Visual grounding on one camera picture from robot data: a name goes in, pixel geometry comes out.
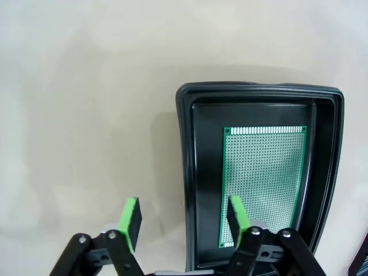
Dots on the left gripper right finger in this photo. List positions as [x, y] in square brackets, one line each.
[238, 218]

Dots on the green perforated circuit board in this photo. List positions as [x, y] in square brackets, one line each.
[264, 172]

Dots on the black ESD tray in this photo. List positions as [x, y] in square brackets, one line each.
[207, 161]
[361, 263]

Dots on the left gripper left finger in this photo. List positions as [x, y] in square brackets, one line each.
[129, 224]

